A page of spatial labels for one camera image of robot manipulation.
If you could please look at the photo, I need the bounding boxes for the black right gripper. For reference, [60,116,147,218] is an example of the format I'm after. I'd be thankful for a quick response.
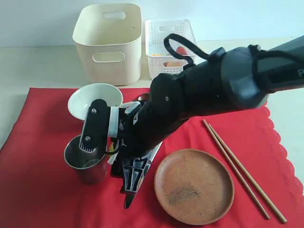
[110,99,190,194]

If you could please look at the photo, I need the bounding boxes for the yellow lemon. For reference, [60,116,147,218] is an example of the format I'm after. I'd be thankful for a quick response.
[107,139,115,155]

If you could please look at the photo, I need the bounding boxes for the brown egg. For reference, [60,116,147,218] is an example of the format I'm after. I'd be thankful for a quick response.
[170,61,185,67]

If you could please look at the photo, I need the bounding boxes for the red sausage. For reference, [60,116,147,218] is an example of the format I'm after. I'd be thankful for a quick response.
[176,46,187,56]

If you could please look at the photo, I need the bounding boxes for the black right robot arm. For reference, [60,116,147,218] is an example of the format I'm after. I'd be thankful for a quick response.
[111,33,304,194]

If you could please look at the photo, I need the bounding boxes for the steel table knife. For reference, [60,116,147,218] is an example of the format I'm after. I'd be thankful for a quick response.
[124,142,162,209]

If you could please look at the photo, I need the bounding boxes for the stainless steel cup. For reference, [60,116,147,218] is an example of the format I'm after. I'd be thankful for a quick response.
[64,135,108,184]

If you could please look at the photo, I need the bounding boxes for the brown wooden plate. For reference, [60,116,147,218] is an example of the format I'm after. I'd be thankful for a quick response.
[154,149,235,226]

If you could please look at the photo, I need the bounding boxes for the dark wooden spoon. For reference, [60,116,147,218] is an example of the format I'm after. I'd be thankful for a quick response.
[137,93,150,102]

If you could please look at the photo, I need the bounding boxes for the white ceramic bowl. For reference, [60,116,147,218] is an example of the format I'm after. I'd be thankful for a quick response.
[67,83,123,121]

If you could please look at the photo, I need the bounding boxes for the red table cloth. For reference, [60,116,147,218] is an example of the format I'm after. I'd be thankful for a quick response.
[0,88,304,228]

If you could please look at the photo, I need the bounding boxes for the small white perforated basket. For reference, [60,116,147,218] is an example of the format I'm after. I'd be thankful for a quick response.
[145,19,197,79]

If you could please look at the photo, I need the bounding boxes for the large cream plastic bin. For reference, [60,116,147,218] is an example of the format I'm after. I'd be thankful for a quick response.
[72,3,142,86]

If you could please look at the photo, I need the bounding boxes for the left wooden chopstick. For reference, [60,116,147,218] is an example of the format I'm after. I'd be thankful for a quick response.
[202,119,270,219]

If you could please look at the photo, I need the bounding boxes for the wooden chopstick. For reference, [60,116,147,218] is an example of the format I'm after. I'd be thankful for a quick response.
[202,119,270,219]
[207,123,287,223]

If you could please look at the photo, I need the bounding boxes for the right wooden chopstick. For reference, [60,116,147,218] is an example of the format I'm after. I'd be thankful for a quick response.
[207,123,287,223]

